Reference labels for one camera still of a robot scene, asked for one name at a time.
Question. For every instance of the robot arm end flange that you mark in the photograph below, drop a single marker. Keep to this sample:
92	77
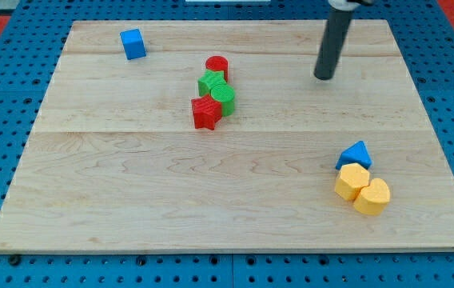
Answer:
349	5

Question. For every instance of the light wooden board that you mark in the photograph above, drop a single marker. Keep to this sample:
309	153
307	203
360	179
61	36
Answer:
114	164

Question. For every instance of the red star block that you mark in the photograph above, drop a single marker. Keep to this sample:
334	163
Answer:
206	112

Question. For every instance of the green cylinder block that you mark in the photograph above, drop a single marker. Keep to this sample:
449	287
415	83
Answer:
225	95

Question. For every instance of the green star block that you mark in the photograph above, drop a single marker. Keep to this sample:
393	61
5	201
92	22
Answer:
209	80

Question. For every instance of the red cylinder block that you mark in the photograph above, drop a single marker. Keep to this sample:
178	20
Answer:
218	63

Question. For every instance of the yellow hexagon block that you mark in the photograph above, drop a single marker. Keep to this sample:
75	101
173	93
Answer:
350	180

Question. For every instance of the blue triangle block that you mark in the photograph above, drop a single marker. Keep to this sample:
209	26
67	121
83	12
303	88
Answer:
357	153

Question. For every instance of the blue cube block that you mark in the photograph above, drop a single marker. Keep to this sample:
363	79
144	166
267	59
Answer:
133	44

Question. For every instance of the yellow heart block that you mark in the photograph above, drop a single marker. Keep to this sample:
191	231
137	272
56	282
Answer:
373	199

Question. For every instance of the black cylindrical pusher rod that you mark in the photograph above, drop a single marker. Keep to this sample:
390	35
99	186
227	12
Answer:
332	43

